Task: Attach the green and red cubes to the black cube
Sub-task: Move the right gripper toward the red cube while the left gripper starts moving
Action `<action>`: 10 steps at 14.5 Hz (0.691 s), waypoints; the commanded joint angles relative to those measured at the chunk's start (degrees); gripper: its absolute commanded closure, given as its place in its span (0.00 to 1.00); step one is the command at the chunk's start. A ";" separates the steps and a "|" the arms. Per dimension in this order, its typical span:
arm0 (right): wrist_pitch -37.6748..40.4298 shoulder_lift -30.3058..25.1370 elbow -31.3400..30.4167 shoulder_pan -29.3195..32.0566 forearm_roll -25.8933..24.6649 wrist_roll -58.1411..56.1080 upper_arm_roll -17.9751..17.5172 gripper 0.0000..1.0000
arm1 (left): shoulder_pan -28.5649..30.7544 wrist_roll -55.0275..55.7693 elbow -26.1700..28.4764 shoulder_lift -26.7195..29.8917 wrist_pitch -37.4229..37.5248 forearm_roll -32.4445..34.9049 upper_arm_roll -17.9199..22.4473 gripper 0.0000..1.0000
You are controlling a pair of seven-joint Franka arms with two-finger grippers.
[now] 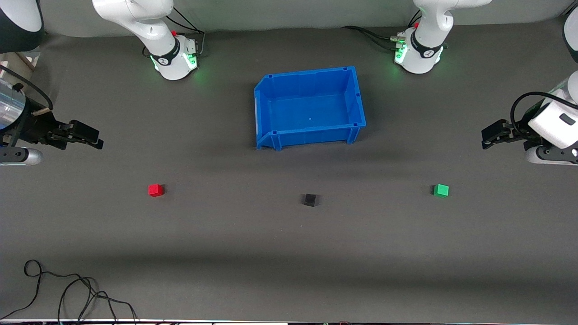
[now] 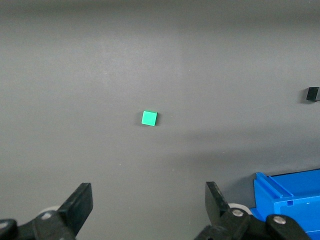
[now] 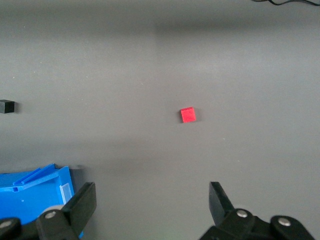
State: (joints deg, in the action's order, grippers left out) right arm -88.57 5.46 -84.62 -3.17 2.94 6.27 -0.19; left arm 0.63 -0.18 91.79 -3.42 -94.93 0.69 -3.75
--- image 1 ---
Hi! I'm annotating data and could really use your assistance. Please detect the beige plastic crate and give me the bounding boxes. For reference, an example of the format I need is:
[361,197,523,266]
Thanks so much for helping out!
[0,51,41,73]

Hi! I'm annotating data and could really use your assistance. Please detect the blue plastic storage bin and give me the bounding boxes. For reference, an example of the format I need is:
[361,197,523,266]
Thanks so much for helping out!
[254,66,367,151]

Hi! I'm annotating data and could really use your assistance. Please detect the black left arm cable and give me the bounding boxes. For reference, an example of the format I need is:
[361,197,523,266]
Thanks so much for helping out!
[510,91,578,132]

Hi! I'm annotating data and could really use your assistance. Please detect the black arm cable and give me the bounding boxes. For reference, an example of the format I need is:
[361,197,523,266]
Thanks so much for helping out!
[0,65,54,111]
[510,91,578,132]

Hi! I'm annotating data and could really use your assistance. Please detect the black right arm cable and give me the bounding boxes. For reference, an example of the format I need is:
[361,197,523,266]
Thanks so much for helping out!
[0,65,54,111]

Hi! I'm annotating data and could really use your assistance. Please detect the loose thin black cable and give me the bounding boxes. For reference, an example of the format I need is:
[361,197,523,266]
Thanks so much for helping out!
[0,260,138,323]

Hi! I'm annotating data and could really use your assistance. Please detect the black right arm base cables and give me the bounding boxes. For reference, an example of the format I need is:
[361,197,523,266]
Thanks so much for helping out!
[142,7,207,58]

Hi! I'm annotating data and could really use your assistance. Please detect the black arm base cables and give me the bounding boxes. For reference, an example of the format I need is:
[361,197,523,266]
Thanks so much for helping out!
[341,11,448,51]
[142,7,207,58]

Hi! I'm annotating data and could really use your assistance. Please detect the black left arm base cables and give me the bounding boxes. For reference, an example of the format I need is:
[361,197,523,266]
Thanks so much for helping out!
[341,11,448,51]

